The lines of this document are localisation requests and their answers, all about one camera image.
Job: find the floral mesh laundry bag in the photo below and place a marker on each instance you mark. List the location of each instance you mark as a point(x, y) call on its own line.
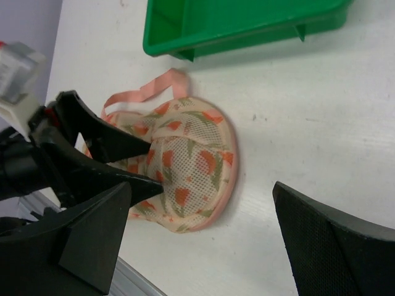
point(193, 151)

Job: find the green plastic tray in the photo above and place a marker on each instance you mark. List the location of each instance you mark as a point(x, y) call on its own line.
point(189, 29)

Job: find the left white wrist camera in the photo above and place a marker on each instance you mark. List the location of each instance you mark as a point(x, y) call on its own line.
point(20, 65)

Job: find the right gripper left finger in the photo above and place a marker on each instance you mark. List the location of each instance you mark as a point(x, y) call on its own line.
point(73, 252)

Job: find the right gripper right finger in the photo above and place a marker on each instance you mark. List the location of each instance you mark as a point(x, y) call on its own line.
point(332, 252)

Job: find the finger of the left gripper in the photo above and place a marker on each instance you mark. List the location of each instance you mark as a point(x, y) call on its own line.
point(105, 142)
point(75, 178)

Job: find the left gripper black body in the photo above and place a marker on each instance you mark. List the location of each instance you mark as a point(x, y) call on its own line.
point(32, 164)

